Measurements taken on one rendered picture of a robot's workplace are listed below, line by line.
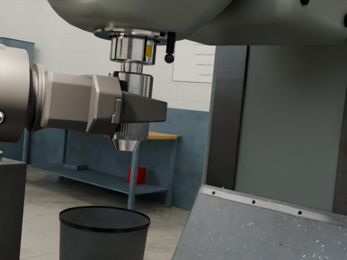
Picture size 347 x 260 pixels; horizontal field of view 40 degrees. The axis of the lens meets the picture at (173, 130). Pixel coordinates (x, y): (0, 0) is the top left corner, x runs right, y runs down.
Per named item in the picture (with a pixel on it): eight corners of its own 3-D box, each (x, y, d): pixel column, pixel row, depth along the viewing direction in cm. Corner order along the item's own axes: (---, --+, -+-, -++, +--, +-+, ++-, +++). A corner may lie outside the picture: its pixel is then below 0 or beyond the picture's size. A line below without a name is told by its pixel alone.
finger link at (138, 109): (161, 127, 50) (105, 122, 47) (165, 96, 49) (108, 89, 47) (169, 128, 48) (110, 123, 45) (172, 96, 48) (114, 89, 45)
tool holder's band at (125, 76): (162, 85, 50) (162, 76, 50) (128, 81, 47) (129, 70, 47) (132, 84, 53) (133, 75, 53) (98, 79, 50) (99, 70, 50)
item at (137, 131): (157, 141, 50) (162, 85, 50) (123, 140, 47) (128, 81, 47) (127, 135, 54) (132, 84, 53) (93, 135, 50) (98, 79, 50)
